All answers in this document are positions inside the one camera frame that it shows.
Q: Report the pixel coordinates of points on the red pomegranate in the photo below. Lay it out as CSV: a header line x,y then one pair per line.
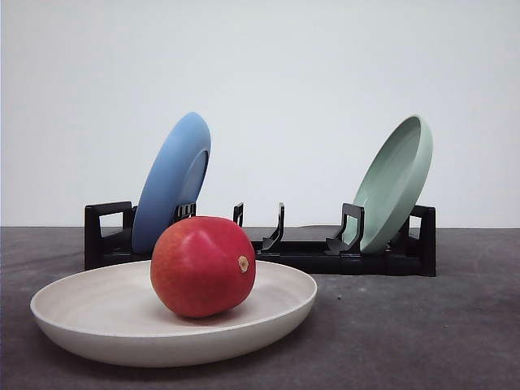
x,y
203,266

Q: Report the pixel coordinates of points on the white plate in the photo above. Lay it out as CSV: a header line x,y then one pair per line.
x,y
113,315

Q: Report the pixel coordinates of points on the blue plate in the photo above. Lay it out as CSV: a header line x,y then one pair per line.
x,y
173,177

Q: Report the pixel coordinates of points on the green plate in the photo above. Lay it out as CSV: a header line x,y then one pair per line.
x,y
391,184

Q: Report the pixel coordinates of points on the black dish rack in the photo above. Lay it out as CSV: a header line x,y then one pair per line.
x,y
109,242

